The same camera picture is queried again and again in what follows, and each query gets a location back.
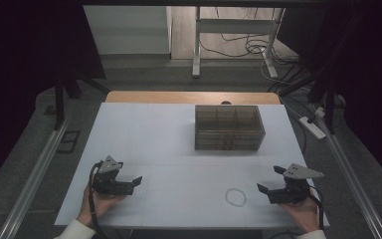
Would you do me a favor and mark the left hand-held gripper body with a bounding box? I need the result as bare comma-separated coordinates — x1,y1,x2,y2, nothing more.
92,154,127,197

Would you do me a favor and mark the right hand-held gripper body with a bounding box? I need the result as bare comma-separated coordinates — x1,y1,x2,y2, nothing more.
278,163,325,204

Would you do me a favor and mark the smoky clear drawer box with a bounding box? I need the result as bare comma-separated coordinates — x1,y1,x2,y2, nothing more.
194,105,267,152

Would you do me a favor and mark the person's left hand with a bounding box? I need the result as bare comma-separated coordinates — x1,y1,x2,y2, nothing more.
77,183,127,227

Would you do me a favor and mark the person's right hand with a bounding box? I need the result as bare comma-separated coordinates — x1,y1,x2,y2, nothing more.
279,193,320,234

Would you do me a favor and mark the white table cover sheet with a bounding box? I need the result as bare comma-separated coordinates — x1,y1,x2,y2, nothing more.
54,102,330,230

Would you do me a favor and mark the white power strip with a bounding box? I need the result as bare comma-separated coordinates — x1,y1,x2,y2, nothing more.
298,107,327,139

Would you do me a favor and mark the dark floor socket plate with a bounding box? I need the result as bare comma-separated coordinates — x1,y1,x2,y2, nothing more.
57,129,82,154

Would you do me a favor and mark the black stand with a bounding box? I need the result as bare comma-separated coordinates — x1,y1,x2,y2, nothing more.
53,71,110,130
278,66,337,135

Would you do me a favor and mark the wooden table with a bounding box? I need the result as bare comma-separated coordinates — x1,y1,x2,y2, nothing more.
104,91,282,106

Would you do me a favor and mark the white cabinet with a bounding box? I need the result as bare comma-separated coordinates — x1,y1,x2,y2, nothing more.
83,5,173,56

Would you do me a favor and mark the dark curtain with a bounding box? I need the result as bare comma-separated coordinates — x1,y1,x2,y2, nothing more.
0,0,107,193
278,0,382,183

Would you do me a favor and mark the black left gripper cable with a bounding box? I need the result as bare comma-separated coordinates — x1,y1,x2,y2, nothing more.
88,160,111,239

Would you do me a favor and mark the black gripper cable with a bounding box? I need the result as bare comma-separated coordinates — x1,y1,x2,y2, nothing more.
88,160,111,239
306,184,326,232

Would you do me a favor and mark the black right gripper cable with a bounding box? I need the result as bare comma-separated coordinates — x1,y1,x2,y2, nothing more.
306,184,326,232

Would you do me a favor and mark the aluminium rail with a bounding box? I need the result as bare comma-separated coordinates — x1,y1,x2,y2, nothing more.
316,116,382,239
0,118,71,239

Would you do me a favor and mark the tangle of floor cables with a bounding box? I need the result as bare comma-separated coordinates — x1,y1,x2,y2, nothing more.
198,6,299,68

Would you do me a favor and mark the white desk frame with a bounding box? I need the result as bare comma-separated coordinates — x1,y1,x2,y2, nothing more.
192,6,285,79

